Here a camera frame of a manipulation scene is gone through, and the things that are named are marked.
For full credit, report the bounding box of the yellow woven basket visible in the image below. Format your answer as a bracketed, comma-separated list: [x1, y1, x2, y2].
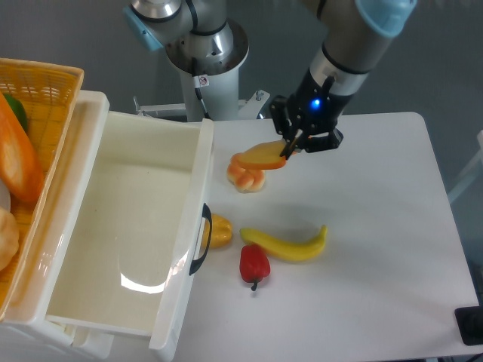
[1, 58, 85, 320]

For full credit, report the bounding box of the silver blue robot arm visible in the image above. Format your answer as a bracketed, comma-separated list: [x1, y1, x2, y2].
[123, 1, 416, 158]

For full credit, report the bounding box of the orange baguette loaf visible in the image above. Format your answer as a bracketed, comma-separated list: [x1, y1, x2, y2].
[1, 94, 45, 203]

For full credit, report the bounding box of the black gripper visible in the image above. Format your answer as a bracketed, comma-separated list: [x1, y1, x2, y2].
[269, 70, 353, 158]

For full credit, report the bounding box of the green pepper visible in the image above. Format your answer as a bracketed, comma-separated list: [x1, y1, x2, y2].
[3, 94, 28, 133]

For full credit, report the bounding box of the yellow banana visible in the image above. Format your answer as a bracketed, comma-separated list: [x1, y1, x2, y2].
[239, 225, 328, 262]

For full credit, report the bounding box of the white drawer cabinet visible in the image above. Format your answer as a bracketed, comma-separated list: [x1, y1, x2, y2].
[1, 90, 163, 361]

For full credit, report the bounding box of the red bell pepper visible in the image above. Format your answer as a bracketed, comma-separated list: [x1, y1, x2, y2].
[239, 244, 271, 291]

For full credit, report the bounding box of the white upper drawer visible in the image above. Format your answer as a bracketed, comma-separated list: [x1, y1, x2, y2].
[45, 109, 215, 351]

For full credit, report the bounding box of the black drawer handle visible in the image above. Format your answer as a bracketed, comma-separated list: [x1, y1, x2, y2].
[189, 204, 213, 275]

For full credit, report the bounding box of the round bread bun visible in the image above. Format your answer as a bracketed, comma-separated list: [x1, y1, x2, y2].
[0, 207, 20, 270]

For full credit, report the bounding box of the black device at edge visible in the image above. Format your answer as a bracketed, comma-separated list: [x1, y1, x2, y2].
[454, 306, 482, 346]

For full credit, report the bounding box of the knotted bread roll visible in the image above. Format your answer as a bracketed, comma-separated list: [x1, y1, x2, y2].
[226, 154, 266, 193]

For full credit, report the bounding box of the yellow bell pepper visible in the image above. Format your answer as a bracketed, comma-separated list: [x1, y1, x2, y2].
[202, 214, 232, 249]

